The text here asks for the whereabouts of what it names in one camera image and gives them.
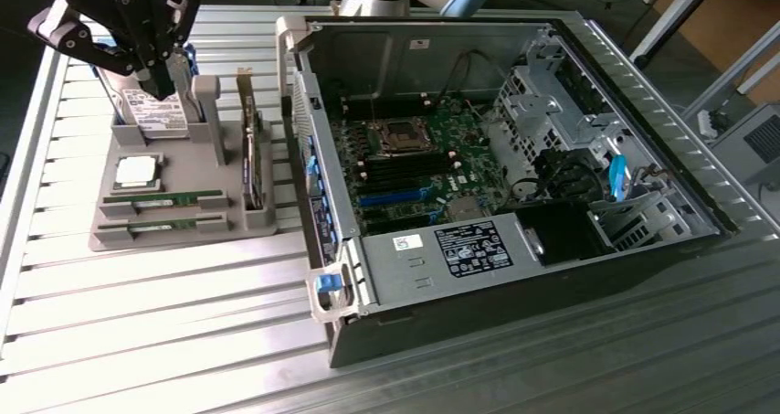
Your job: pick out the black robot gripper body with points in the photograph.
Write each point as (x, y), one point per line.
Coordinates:
(119, 7)

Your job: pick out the green RAM stick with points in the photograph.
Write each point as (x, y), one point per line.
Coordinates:
(162, 225)
(164, 199)

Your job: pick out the black RAM slot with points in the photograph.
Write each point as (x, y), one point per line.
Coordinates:
(402, 158)
(410, 172)
(407, 165)

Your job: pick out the hard disk white label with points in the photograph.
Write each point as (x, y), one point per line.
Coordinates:
(152, 110)

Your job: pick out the grey plastic parts rack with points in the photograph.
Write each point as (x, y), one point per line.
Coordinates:
(183, 151)

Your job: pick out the silver CPU chip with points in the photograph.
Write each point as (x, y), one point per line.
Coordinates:
(138, 172)

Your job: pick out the graphics card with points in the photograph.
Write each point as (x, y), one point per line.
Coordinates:
(252, 158)

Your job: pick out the green motherboard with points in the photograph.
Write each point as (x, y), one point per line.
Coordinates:
(458, 140)

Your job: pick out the blue expansion slot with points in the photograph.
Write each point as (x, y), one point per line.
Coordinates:
(392, 197)

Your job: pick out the black expansion slot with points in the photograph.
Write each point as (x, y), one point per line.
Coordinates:
(396, 225)

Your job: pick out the silver metal disk bay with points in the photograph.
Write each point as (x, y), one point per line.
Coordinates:
(536, 112)

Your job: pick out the silver chipset heatsink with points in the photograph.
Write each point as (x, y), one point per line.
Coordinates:
(467, 208)

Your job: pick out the blue case latch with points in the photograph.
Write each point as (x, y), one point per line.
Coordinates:
(327, 282)

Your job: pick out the silver power supply unit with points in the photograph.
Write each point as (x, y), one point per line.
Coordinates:
(402, 268)

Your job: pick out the black stand pole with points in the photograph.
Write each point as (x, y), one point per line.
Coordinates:
(676, 21)

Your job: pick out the black open PC case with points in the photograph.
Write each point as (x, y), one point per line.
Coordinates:
(487, 304)

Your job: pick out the white power strip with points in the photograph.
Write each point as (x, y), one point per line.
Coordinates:
(714, 121)

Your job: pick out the grey computer tower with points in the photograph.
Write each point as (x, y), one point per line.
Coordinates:
(752, 144)

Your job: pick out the CPU socket metal frame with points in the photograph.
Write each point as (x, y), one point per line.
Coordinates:
(402, 138)

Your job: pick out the wooden desk metal frame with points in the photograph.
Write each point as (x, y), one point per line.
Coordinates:
(719, 25)

